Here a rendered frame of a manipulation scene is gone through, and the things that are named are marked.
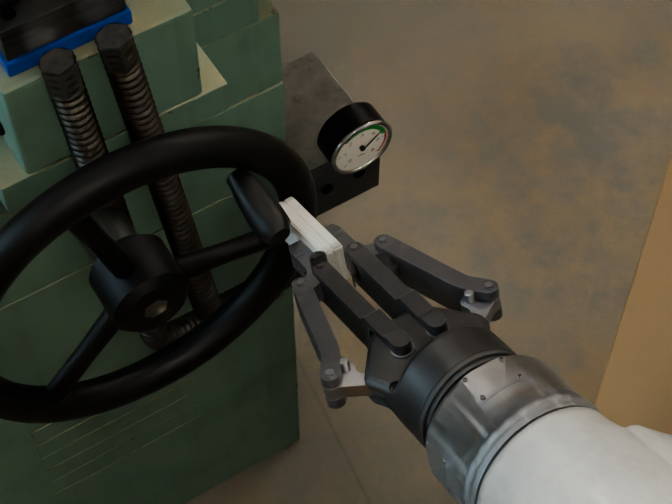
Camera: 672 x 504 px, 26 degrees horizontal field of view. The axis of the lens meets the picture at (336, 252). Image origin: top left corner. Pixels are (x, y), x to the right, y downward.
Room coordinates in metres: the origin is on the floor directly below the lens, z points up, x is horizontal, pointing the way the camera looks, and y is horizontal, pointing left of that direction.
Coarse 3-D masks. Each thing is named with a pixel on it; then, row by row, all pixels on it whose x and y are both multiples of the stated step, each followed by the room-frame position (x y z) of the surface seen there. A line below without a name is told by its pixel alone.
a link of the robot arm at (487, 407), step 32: (480, 384) 0.37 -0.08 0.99; (512, 384) 0.36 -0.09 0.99; (544, 384) 0.36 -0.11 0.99; (448, 416) 0.35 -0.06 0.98; (480, 416) 0.34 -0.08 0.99; (512, 416) 0.34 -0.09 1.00; (448, 448) 0.33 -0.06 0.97; (480, 448) 0.33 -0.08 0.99; (448, 480) 0.32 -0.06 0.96; (480, 480) 0.31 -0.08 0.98
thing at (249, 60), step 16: (272, 16) 0.80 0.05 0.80; (240, 32) 0.78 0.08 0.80; (256, 32) 0.79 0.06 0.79; (272, 32) 0.80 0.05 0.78; (208, 48) 0.77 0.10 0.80; (224, 48) 0.78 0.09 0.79; (240, 48) 0.78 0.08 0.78; (256, 48) 0.79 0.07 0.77; (272, 48) 0.80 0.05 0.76; (224, 64) 0.78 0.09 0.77; (240, 64) 0.78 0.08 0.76; (256, 64) 0.79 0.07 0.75; (272, 64) 0.80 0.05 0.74; (240, 80) 0.78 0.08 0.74; (256, 80) 0.79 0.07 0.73; (272, 80) 0.80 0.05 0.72; (240, 96) 0.78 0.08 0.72; (0, 208) 0.66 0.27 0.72
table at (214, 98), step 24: (192, 0) 0.76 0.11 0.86; (216, 0) 0.77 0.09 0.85; (216, 72) 0.68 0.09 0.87; (216, 96) 0.67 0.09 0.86; (168, 120) 0.65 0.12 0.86; (192, 120) 0.66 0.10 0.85; (0, 144) 0.62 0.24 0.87; (120, 144) 0.62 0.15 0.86; (0, 168) 0.60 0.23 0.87; (48, 168) 0.60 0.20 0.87; (72, 168) 0.61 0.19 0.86; (0, 192) 0.58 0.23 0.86; (24, 192) 0.59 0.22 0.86
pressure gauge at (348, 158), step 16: (336, 112) 0.79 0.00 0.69; (352, 112) 0.79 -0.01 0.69; (368, 112) 0.79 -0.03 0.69; (336, 128) 0.77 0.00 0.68; (352, 128) 0.77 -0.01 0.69; (368, 128) 0.78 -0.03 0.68; (384, 128) 0.79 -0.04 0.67; (320, 144) 0.77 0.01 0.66; (336, 144) 0.76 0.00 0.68; (352, 144) 0.77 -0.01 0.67; (384, 144) 0.78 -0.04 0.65; (336, 160) 0.76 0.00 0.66; (352, 160) 0.77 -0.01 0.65; (368, 160) 0.78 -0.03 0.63
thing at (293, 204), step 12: (288, 204) 0.56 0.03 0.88; (300, 204) 0.56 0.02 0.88; (300, 216) 0.55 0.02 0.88; (312, 216) 0.55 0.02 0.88; (312, 228) 0.53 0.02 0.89; (324, 228) 0.53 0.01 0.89; (324, 240) 0.52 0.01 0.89; (336, 240) 0.52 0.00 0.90; (336, 252) 0.51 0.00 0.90; (336, 264) 0.51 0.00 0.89; (348, 276) 0.50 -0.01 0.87
